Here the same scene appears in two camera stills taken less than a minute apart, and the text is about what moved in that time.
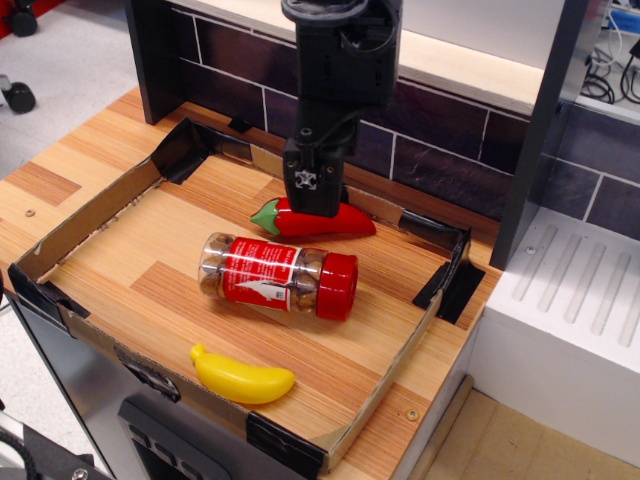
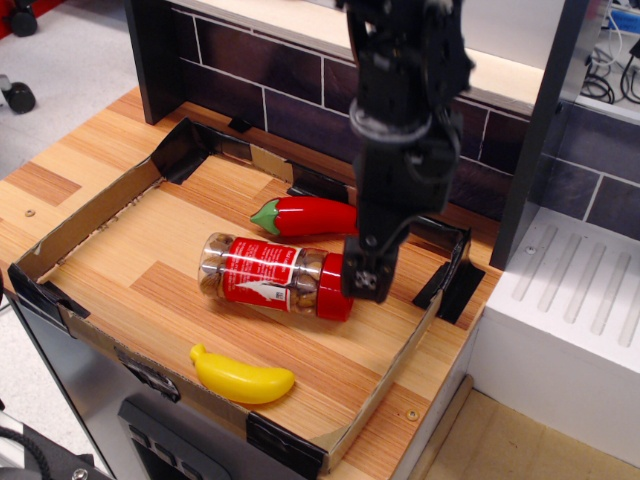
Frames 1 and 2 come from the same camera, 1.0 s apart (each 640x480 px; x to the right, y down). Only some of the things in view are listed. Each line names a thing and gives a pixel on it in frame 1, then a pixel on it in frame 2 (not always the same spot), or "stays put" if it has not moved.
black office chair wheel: (20, 97) stays put
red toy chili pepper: (278, 217) stays put
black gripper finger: (314, 176) to (368, 274)
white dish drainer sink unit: (559, 338) stays put
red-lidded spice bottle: (278, 276) stays put
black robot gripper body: (347, 59) to (405, 167)
